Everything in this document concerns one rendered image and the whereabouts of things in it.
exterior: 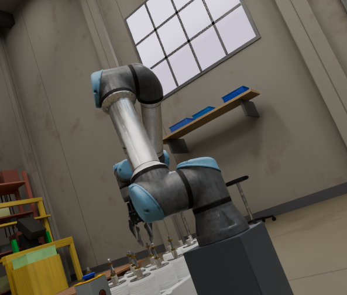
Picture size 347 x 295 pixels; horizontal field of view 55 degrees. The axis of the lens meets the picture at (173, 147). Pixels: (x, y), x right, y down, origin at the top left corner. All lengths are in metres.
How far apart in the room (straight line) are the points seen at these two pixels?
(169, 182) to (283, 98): 3.66
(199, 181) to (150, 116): 0.40
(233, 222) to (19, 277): 4.97
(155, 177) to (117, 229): 5.21
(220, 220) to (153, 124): 0.49
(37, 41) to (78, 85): 1.63
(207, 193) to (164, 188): 0.12
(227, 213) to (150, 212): 0.21
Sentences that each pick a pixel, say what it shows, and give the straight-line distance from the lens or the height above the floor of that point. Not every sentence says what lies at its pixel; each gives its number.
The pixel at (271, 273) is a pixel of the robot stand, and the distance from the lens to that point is 0.96.
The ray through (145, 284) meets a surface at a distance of 1.18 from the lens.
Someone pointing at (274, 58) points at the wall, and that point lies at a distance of 4.58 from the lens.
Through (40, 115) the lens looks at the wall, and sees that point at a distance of 7.55.
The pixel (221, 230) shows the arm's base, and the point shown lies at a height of 0.32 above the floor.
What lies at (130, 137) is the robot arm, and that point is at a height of 0.65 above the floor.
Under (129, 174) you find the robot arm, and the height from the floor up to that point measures 0.62.
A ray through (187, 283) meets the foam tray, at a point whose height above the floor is 0.17.
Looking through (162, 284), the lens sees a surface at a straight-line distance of 1.27.
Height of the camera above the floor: 0.39
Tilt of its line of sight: 12 degrees up
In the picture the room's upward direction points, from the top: 21 degrees counter-clockwise
